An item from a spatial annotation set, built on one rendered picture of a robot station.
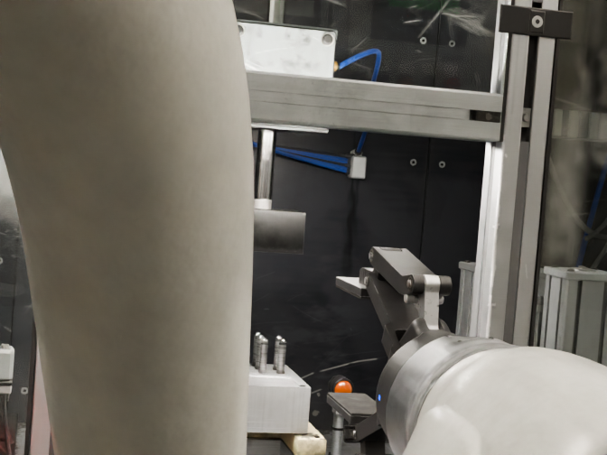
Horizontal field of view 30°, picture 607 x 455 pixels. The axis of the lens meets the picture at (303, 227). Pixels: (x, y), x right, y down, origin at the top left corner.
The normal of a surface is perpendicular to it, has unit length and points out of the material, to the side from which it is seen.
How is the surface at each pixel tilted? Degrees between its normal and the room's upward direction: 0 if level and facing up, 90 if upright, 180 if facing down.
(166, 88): 115
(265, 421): 90
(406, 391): 71
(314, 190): 90
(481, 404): 56
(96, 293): 120
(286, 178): 90
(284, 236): 90
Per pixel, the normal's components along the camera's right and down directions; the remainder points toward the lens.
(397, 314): 0.15, -0.88
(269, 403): 0.22, 0.07
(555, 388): -0.30, -0.90
